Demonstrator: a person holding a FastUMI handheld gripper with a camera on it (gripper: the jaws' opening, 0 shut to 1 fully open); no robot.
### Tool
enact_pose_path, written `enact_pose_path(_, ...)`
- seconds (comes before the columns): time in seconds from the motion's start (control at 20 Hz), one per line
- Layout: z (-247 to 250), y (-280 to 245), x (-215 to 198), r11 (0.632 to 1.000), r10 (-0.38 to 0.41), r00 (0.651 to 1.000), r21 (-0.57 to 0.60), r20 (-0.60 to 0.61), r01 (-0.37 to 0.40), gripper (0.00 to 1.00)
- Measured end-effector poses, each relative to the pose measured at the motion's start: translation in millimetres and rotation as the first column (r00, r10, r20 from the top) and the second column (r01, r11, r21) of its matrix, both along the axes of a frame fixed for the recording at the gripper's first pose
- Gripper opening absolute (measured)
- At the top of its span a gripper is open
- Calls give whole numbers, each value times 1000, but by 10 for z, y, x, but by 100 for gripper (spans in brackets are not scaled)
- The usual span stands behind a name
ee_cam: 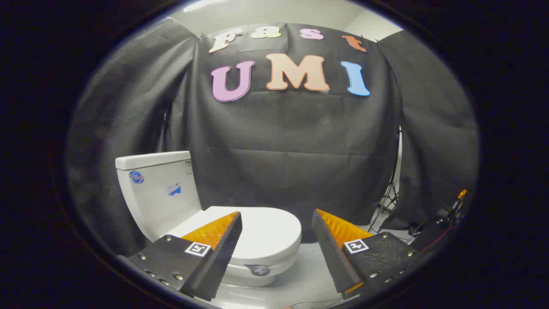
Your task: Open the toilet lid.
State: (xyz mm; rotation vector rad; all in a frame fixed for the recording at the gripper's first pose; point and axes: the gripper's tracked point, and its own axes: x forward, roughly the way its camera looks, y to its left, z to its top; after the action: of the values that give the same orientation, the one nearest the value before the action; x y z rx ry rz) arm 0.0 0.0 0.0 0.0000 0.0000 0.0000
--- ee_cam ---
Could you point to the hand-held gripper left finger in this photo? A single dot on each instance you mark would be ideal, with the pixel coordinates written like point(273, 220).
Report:
point(223, 253)

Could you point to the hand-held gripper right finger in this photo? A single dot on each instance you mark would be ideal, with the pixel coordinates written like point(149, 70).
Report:
point(330, 253)

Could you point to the white toilet lid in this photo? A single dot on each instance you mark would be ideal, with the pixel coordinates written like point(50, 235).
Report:
point(268, 231)

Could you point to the white ceramic toilet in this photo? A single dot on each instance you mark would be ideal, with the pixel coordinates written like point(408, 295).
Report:
point(158, 193)

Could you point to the black tripod stand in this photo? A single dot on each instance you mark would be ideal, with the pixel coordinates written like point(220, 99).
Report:
point(392, 189)

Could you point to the black backdrop cloth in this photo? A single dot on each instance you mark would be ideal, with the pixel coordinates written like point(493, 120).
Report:
point(279, 141)

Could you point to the black device with orange tip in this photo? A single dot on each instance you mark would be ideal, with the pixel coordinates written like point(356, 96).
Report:
point(448, 216)

